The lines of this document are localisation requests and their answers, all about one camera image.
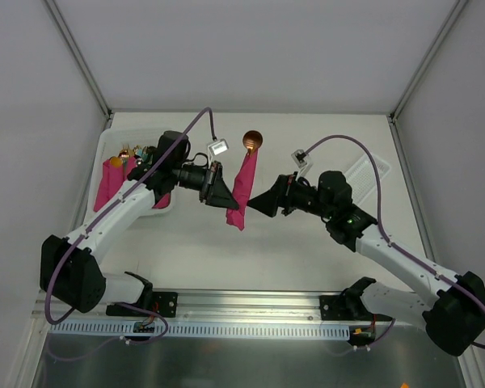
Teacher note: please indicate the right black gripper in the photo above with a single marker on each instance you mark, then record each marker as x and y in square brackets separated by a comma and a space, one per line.
[283, 196]

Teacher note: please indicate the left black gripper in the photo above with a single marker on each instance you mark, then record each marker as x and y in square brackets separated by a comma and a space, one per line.
[208, 185]

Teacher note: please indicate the pink paper napkin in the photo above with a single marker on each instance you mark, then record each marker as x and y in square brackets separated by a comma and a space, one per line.
[243, 184]

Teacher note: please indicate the copper spoon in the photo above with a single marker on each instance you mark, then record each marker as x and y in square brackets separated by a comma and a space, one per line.
[252, 141]

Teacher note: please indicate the small white perforated tray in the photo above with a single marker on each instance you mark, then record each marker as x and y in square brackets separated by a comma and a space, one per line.
[360, 176]

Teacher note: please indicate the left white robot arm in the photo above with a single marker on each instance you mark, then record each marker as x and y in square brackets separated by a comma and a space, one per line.
[69, 266]

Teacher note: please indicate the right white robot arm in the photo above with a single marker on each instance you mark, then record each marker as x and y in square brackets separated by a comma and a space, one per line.
[448, 307]

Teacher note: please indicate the pink rolled napkin right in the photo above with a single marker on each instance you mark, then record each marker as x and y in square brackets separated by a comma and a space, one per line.
[164, 202]

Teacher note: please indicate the pink rolled napkin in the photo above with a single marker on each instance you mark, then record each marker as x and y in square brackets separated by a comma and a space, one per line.
[110, 183]
[164, 202]

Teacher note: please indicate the pink rolled napkin far left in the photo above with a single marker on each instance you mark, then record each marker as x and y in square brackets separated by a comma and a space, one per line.
[110, 183]

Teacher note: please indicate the orange round spoon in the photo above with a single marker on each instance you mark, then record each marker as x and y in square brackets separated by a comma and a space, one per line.
[115, 162]

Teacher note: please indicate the large white plastic basket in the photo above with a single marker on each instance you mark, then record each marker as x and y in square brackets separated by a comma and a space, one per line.
[111, 142]

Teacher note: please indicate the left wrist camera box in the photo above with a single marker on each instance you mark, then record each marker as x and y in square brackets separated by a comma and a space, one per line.
[217, 147]

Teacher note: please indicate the aluminium mounting rail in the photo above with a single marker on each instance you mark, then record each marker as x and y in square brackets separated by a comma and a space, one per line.
[196, 305]

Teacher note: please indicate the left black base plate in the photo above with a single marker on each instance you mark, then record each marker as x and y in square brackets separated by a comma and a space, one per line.
[163, 303]

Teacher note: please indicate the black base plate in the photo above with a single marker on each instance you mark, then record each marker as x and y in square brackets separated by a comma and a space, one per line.
[346, 308]
[163, 303]

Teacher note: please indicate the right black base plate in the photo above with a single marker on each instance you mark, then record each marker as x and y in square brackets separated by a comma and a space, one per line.
[346, 308]

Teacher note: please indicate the right aluminium frame post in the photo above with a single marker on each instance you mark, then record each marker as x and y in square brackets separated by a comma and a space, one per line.
[433, 49]

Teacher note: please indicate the aluminium frame post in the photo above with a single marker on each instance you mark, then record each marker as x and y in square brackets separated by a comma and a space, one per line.
[72, 45]
[433, 49]

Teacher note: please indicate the white slotted cable duct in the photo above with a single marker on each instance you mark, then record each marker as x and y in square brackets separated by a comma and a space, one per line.
[308, 331]

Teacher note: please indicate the left aluminium frame post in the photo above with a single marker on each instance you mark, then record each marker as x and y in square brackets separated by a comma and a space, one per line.
[72, 45]

